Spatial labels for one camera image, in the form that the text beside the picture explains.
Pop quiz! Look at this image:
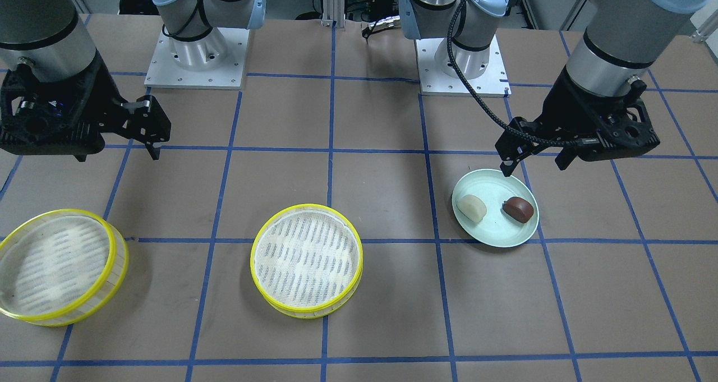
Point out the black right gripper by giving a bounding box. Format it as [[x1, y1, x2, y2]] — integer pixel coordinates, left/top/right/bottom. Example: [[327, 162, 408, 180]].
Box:
[[1, 52, 172, 162]]

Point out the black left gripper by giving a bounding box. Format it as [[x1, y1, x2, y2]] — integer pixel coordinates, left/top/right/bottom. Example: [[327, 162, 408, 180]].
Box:
[[495, 68, 661, 177]]

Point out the white steamed bun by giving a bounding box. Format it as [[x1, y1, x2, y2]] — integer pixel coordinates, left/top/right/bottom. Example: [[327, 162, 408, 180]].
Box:
[[456, 195, 487, 223]]

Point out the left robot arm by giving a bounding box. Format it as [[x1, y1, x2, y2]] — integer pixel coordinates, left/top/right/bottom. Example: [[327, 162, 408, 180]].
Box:
[[398, 0, 708, 177]]

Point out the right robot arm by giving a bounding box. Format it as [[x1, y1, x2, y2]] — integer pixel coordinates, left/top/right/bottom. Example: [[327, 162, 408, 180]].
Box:
[[2, 0, 266, 162]]

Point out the yellow steamer basket centre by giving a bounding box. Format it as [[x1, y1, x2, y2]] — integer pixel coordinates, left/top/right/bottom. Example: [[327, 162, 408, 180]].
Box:
[[250, 204, 364, 320]]

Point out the brown steamed bun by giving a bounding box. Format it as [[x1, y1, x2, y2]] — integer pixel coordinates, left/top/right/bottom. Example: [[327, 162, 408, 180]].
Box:
[[501, 196, 535, 224]]

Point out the light green plate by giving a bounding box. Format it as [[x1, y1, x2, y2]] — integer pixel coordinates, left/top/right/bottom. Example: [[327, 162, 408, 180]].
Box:
[[451, 169, 540, 247]]

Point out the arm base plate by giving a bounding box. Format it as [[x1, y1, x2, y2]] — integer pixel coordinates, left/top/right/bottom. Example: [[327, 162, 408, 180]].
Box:
[[415, 35, 512, 98], [144, 27, 253, 90]]

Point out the black braided cable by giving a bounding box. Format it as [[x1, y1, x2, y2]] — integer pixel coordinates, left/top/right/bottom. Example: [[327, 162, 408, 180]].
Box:
[[447, 0, 598, 149]]

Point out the aluminium frame post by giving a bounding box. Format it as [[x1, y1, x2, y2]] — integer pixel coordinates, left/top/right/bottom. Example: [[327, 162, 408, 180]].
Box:
[[320, 0, 346, 31]]

